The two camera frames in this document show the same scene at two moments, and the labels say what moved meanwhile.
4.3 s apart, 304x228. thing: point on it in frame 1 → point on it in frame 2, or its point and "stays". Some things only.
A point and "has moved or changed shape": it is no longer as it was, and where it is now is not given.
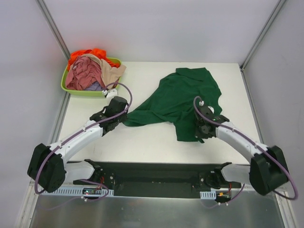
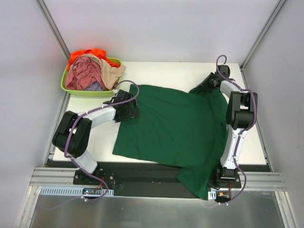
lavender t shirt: x=94 y=86 stays
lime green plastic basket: x=92 y=93 stays
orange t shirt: x=100 y=52 stays
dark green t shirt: x=173 y=102 has moved or changed shape
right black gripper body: x=199 y=134 → x=205 y=83
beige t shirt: x=110 y=74 stays
